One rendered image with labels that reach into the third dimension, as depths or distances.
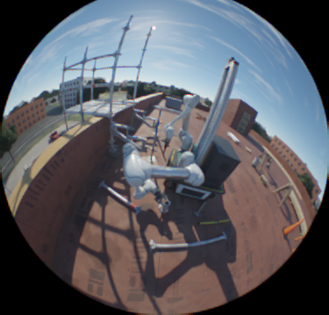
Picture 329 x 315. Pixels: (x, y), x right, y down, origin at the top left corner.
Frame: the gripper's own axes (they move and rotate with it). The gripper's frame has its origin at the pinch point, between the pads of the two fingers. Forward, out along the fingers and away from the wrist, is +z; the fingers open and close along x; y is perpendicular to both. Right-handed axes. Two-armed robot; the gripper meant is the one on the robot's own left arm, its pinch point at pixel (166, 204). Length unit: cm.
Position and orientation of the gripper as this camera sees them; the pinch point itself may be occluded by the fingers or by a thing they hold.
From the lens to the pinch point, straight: 112.2
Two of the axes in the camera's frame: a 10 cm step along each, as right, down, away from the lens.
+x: -7.3, 2.6, -6.4
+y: -2.2, 7.9, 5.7
